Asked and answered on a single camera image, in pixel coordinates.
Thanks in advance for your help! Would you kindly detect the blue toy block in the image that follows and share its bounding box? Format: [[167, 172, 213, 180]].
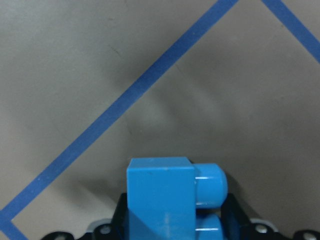
[[125, 157, 228, 240]]

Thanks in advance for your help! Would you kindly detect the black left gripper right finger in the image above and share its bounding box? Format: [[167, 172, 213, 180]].
[[220, 193, 320, 240]]

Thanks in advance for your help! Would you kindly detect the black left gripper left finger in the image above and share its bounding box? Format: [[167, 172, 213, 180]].
[[39, 192, 131, 240]]

